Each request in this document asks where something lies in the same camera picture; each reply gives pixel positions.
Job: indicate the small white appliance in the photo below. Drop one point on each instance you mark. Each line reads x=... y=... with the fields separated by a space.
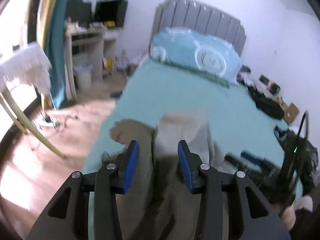
x=263 y=79

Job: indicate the black backpack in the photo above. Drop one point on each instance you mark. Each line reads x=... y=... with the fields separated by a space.
x=268 y=105

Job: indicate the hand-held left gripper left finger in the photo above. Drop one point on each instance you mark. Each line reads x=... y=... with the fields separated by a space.
x=131 y=167

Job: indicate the teal curtain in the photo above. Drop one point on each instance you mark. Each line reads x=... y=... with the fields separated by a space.
x=62 y=42

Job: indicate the light blue cartoon pillow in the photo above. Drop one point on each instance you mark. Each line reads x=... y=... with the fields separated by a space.
x=185 y=50

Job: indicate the person's right hand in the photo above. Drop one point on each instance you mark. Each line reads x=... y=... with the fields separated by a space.
x=290 y=216

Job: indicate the grey padded headboard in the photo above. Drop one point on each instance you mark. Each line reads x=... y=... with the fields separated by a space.
x=207 y=15

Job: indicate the white trash bin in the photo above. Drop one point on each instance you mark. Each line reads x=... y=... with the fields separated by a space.
x=83 y=77

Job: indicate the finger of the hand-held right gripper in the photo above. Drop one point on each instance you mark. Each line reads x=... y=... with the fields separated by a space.
x=232 y=160
x=252 y=158

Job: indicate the person's right forearm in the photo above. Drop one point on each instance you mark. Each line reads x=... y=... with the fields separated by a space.
x=303 y=225

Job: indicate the beige computer desk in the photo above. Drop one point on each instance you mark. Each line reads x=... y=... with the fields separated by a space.
x=85 y=45

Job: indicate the yellow item on desk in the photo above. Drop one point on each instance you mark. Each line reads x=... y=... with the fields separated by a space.
x=109 y=24

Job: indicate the white power strip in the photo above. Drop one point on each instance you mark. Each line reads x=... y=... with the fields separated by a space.
x=47 y=122

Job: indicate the bed with green sheet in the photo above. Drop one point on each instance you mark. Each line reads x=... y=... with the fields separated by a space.
x=175 y=97

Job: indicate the black computer monitor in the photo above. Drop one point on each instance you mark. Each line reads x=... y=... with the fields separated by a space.
x=77 y=11
x=111 y=11

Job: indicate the black and grey jacket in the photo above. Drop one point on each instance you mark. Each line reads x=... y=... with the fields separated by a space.
x=310 y=160

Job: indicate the yellow curtain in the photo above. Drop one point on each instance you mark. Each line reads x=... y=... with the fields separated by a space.
x=47 y=12

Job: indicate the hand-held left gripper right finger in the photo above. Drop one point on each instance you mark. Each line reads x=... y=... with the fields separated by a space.
x=186 y=167

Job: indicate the yellow bag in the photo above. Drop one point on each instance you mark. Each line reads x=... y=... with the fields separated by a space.
x=107 y=63

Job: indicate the olive green hooded jacket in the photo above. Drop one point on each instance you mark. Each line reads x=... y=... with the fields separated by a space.
x=180 y=130

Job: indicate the cardboard box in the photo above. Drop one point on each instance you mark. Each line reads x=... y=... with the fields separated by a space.
x=292 y=112

